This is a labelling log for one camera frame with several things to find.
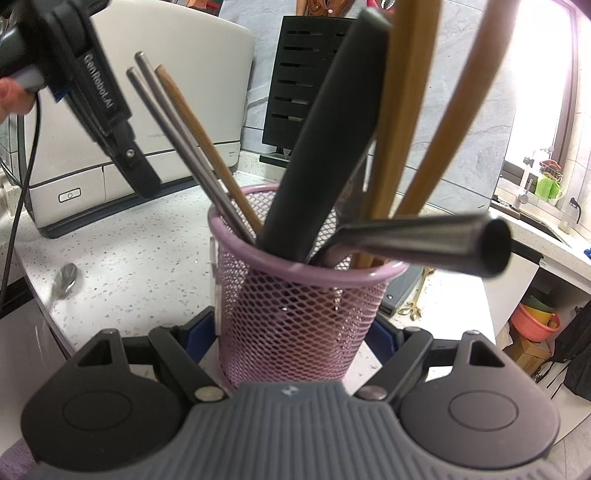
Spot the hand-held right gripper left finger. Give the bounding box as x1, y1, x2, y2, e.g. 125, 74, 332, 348
76, 307, 228, 403

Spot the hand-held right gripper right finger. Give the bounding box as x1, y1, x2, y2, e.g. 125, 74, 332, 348
353, 318, 505, 402

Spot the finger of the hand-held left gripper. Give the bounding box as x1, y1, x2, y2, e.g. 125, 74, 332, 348
110, 120, 162, 200

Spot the wooden butter knife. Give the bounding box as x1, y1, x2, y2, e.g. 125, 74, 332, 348
154, 65, 264, 232

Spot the pink mesh utensil holder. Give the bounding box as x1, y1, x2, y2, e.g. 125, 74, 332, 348
207, 184, 411, 387

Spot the bent metal straw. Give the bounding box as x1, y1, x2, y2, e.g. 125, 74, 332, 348
307, 213, 512, 278

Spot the silver metal spoon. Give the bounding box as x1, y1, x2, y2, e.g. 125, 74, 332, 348
51, 263, 79, 301

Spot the dark handled peeler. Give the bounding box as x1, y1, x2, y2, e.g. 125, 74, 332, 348
256, 8, 393, 264

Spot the wooden chopstick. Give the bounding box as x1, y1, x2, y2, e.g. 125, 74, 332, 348
392, 0, 520, 217
353, 0, 445, 271

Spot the person's left hand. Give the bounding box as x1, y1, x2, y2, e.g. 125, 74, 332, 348
0, 76, 38, 124

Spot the white countertop appliance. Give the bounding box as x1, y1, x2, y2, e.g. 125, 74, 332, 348
0, 0, 257, 240

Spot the cardboard box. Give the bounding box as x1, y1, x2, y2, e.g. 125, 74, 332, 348
505, 332, 555, 377

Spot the pink plastic basin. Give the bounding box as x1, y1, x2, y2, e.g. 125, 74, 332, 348
510, 302, 560, 342

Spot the white sink cabinet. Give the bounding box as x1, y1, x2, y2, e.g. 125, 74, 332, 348
487, 185, 591, 342

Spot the green plastic basin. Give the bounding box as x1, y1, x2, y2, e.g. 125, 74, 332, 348
522, 292, 555, 315

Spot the black knife block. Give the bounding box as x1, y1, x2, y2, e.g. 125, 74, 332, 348
259, 15, 370, 167

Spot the wooden cutting board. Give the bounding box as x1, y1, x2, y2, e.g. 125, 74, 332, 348
492, 198, 521, 220

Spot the black bag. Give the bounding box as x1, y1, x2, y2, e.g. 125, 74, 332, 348
547, 305, 591, 402

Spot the metal faucet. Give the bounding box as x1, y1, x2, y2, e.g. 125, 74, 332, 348
515, 154, 543, 206

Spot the green cup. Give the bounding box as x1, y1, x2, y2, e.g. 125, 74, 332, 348
536, 175, 565, 206

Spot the window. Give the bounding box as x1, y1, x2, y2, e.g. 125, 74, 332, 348
503, 0, 583, 177

